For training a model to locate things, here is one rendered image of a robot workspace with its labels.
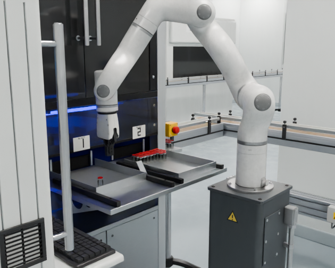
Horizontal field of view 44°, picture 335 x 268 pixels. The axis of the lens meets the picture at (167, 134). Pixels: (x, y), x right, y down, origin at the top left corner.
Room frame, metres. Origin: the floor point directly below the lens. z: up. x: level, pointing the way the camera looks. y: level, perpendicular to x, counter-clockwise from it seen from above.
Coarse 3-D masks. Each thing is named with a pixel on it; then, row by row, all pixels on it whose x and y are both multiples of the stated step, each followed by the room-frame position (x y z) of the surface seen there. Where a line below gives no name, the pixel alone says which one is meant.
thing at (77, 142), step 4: (84, 136) 1.74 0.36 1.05; (88, 136) 1.75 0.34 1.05; (76, 140) 1.70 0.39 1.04; (80, 140) 1.72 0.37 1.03; (84, 140) 1.73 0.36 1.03; (88, 140) 1.75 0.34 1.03; (76, 144) 1.70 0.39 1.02; (80, 144) 1.72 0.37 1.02; (84, 144) 1.73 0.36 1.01; (88, 144) 1.75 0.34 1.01; (76, 148) 1.70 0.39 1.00; (80, 148) 1.72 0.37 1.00; (84, 148) 1.73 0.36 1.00; (88, 148) 1.75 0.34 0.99
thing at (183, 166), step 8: (168, 152) 2.02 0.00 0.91; (176, 152) 1.98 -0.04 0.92; (128, 160) 1.84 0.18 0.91; (168, 160) 1.96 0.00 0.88; (176, 160) 1.96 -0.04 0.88; (184, 160) 1.95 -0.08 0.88; (192, 160) 1.91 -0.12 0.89; (200, 160) 1.88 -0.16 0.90; (208, 160) 1.85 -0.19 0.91; (152, 168) 1.74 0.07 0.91; (160, 168) 1.71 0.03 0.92; (168, 168) 1.82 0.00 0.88; (176, 168) 1.82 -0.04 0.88; (184, 168) 1.82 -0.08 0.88; (192, 168) 1.82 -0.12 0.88; (200, 168) 1.74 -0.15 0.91; (208, 168) 1.78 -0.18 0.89; (176, 176) 1.64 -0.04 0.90; (184, 176) 1.66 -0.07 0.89; (192, 176) 1.70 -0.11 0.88
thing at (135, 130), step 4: (132, 128) 1.94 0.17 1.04; (136, 128) 1.96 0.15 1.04; (144, 128) 2.00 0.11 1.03; (132, 132) 1.94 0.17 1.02; (136, 132) 1.96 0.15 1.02; (140, 132) 1.98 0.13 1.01; (144, 132) 2.00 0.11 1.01; (136, 136) 1.96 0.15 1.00; (140, 136) 1.98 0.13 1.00; (144, 136) 2.00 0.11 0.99
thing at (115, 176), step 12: (84, 168) 1.82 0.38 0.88; (96, 168) 1.82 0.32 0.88; (108, 168) 1.80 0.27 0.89; (120, 168) 1.75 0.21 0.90; (72, 180) 1.55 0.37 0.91; (84, 180) 1.64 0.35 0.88; (96, 180) 1.64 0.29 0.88; (108, 180) 1.64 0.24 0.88; (120, 180) 1.54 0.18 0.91; (132, 180) 1.59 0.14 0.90; (144, 180) 1.64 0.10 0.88
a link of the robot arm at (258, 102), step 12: (252, 84) 1.61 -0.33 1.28; (240, 96) 1.61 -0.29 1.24; (252, 96) 1.52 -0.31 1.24; (264, 96) 1.51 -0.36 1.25; (252, 108) 1.52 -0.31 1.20; (264, 108) 1.51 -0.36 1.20; (252, 120) 1.55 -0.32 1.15; (264, 120) 1.55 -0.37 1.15; (240, 132) 1.60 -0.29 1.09; (252, 132) 1.57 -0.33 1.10; (264, 132) 1.58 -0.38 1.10; (252, 144) 1.57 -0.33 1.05; (264, 144) 1.59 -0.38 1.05
